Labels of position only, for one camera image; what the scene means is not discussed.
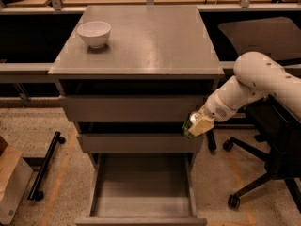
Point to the grey middle drawer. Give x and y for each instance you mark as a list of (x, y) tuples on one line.
[(136, 137)]

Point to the grey drawer cabinet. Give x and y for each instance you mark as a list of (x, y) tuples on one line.
[(128, 101)]

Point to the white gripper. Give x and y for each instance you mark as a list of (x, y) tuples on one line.
[(217, 109)]

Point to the green soda can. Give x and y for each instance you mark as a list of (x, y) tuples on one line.
[(192, 127)]

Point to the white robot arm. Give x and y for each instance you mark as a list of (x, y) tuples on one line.
[(255, 76)]

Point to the wooden box on floor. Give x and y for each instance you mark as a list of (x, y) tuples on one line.
[(15, 174)]

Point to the grey top drawer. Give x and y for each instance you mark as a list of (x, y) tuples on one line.
[(132, 100)]

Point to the grey open bottom drawer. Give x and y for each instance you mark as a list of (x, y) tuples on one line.
[(142, 189)]

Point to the black office chair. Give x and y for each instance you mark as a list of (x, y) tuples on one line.
[(279, 39)]

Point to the black table leg with casters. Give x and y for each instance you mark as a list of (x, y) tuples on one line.
[(42, 163)]

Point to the white ceramic bowl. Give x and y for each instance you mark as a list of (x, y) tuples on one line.
[(94, 34)]

